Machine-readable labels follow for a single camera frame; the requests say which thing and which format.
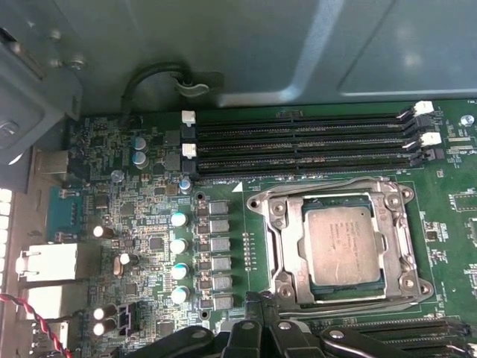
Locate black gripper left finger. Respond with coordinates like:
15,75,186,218
115,292,265,358

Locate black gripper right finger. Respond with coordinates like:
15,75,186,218
262,295,415,358

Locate metal locking lever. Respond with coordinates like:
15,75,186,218
290,294,429,313
256,177,403,198

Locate silver green CPU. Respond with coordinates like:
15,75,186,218
300,197,387,299

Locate RAM slot white latches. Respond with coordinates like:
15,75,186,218
181,132,443,160
180,101,436,127

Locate black fan header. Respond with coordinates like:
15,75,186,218
116,303,134,330

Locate silver top black capacitor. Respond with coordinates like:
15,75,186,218
113,252,139,277
92,318,117,337
92,304,119,321
92,223,115,239

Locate green motherboard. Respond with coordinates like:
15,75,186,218
44,98,477,358

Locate silver metal port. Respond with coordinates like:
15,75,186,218
32,149,71,177
22,286,78,321
15,242,80,283

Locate blue port connector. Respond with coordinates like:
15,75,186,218
45,185,86,242

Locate black PC case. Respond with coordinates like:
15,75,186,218
0,0,477,358

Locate red black twisted wire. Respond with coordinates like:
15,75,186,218
0,292,72,356

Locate grey cable clip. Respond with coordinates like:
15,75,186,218
174,78,209,98

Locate dark cable loop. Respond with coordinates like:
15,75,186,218
121,62,191,113

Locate grey metal bracket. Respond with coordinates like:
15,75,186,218
0,28,83,167

